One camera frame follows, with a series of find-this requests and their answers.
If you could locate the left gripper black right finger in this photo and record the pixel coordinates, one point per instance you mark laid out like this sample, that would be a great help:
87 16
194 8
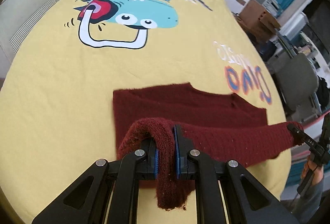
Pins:
225 191

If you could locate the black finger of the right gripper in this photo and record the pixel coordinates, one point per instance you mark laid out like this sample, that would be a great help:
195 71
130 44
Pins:
319 149

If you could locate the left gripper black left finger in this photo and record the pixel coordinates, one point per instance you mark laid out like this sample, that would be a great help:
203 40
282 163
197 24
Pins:
107 192

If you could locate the dark red knit sweater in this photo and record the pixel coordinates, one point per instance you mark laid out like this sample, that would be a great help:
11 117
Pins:
223 126

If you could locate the person's right hand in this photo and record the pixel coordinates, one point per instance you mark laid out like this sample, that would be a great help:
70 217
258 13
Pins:
318 171

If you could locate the grey upholstered chair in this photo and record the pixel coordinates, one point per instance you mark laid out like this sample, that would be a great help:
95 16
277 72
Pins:
297 81

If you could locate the brown cardboard box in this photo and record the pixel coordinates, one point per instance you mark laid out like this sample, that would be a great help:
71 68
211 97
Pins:
255 19

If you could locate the yellow dinosaur print bedspread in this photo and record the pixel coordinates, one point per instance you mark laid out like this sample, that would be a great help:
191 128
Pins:
56 101

